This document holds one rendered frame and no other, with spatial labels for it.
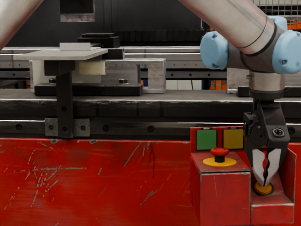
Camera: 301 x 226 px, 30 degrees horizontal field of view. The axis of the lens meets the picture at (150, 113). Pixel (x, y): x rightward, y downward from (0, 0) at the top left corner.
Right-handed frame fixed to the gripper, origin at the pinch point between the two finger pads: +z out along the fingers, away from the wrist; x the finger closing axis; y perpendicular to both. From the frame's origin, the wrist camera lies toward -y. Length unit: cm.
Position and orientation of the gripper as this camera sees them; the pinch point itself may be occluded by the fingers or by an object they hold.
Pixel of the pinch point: (264, 181)
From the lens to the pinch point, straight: 125.7
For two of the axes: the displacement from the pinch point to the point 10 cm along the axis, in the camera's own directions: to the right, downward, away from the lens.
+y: -0.6, -2.6, 9.6
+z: 0.1, 9.7, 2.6
